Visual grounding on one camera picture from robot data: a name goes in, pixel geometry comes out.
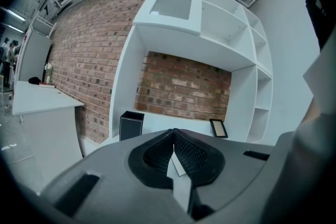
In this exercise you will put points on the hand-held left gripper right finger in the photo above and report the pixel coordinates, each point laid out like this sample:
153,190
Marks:
225,165

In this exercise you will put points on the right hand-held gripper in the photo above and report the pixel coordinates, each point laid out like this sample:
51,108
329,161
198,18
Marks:
302,165

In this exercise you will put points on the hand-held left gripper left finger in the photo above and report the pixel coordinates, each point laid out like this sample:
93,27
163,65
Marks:
110,178

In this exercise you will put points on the blue covered notebook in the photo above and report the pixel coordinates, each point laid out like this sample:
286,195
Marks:
181,191

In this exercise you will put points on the red book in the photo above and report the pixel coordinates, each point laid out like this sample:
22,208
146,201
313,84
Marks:
46,84

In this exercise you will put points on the black square pen holder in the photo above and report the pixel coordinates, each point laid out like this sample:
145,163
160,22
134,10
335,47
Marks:
131,127

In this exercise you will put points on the small white side table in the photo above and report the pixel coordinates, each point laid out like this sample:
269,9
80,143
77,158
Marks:
39,99

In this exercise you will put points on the vase with white flowers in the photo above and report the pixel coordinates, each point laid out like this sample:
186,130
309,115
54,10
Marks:
49,73

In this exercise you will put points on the black cap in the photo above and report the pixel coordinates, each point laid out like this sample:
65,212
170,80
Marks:
34,80

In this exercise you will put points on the white desk with hutch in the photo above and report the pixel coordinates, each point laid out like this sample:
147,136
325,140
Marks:
183,44

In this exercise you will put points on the grey standing board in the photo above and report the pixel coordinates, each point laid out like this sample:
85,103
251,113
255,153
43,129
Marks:
35,55

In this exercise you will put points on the person's black clothing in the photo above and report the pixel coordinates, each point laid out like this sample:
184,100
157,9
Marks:
319,15

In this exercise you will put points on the frosted glass cabinet door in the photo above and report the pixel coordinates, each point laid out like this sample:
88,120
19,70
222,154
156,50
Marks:
170,5

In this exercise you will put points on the ceiling light tube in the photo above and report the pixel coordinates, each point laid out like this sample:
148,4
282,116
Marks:
14,14

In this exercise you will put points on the black picture frame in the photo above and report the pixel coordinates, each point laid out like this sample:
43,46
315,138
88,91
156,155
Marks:
219,129

